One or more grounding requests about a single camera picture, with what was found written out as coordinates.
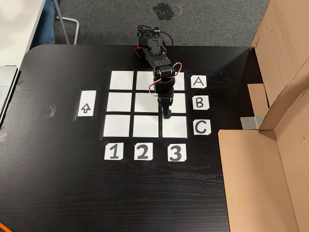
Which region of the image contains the large brown cardboard box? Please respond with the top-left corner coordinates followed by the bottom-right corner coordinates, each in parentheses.
top-left (218, 0), bottom-right (309, 232)

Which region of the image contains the paper sheet letter B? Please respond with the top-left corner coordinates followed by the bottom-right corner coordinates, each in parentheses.
top-left (192, 95), bottom-right (210, 111)

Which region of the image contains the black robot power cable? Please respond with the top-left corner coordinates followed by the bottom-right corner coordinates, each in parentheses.
top-left (159, 30), bottom-right (174, 46)

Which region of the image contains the white nine-square grid sheet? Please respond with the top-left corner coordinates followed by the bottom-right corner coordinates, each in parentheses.
top-left (100, 70), bottom-right (190, 140)

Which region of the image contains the paper sheet number 2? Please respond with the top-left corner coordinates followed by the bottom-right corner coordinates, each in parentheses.
top-left (134, 142), bottom-right (154, 161)

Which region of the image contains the paper sheet letter C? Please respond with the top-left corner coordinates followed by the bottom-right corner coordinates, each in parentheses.
top-left (193, 120), bottom-right (212, 136)

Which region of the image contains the white arrow paper sheet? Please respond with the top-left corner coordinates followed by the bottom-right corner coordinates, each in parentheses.
top-left (76, 90), bottom-right (97, 118)

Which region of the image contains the person's leg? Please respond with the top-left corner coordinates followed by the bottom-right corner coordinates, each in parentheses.
top-left (31, 0), bottom-right (56, 48)

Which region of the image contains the black floor tape patch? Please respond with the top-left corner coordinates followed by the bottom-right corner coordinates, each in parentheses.
top-left (152, 2), bottom-right (182, 21)

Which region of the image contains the paper sheet number 3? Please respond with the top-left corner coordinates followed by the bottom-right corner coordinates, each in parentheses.
top-left (167, 144), bottom-right (187, 162)

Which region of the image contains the paper sheet number 1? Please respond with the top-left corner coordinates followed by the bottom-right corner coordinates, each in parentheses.
top-left (104, 142), bottom-right (124, 160)

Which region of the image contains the crumpled clear tape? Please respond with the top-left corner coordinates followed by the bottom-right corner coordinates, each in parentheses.
top-left (44, 104), bottom-right (58, 119)

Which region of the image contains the grey metal frame leg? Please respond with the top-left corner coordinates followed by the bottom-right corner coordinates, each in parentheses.
top-left (53, 0), bottom-right (80, 45)

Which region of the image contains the white desk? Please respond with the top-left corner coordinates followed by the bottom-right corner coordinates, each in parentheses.
top-left (0, 0), bottom-right (46, 67)

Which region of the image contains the paper sheet letter A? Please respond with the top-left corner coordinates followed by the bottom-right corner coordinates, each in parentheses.
top-left (190, 75), bottom-right (208, 89)

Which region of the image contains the silver laptop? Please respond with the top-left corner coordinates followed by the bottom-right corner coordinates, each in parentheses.
top-left (0, 65), bottom-right (19, 124)

